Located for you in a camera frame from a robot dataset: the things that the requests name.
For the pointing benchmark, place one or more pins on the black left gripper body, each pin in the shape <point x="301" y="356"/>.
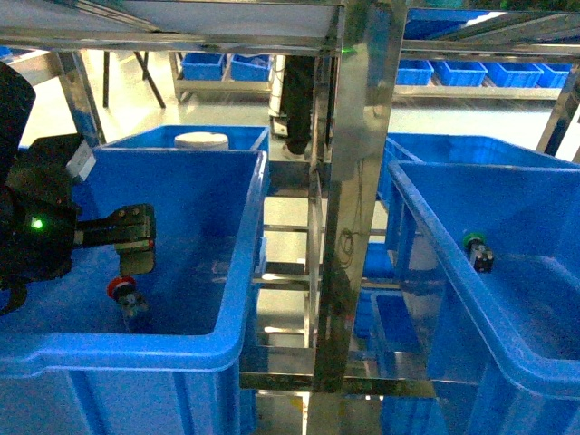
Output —
<point x="38" y="214"/>

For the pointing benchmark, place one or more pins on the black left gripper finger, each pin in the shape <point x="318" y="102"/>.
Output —
<point x="131" y="230"/>

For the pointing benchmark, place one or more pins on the red mushroom push button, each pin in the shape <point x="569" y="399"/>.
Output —
<point x="124" y="292"/>

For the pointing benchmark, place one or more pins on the green mushroom push button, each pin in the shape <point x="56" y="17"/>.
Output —
<point x="481" y="257"/>

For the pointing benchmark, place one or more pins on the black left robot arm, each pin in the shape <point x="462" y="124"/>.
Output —
<point x="17" y="100"/>

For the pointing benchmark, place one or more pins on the white round jar lid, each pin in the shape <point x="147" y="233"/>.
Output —
<point x="202" y="140"/>

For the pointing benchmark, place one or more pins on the large blue container left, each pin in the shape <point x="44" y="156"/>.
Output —
<point x="154" y="347"/>

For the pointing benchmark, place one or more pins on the large blue container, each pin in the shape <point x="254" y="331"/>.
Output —
<point x="501" y="348"/>
<point x="154" y="347"/>

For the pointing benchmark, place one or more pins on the blue bin behind left container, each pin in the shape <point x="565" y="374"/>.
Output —
<point x="240" y="137"/>

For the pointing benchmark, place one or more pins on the blue bin behind container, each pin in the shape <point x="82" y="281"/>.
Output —
<point x="240" y="137"/>
<point x="468" y="149"/>

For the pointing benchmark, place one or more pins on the person in green shirt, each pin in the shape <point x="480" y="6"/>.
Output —
<point x="298" y="100"/>

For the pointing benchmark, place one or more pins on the blue bin behind right container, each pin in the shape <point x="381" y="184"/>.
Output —
<point x="468" y="149"/>

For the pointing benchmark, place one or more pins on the large blue container right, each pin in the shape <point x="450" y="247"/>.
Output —
<point x="501" y="348"/>

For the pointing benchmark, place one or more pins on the steel rack upright frame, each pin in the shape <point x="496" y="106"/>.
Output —
<point x="356" y="63"/>

